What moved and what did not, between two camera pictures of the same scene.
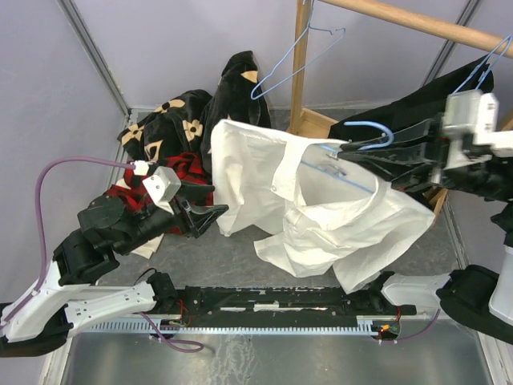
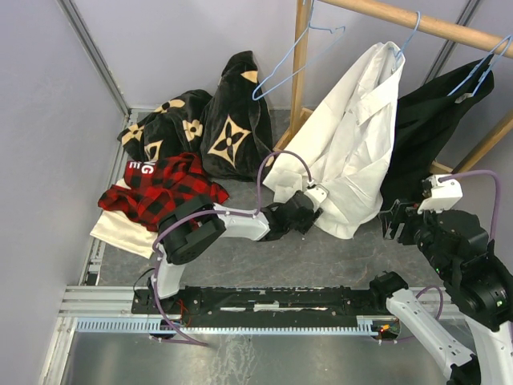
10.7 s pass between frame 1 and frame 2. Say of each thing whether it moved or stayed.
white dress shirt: moved
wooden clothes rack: stayed
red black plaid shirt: stayed
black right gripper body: moved
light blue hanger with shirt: stayed
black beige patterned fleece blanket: stayed
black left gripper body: moved
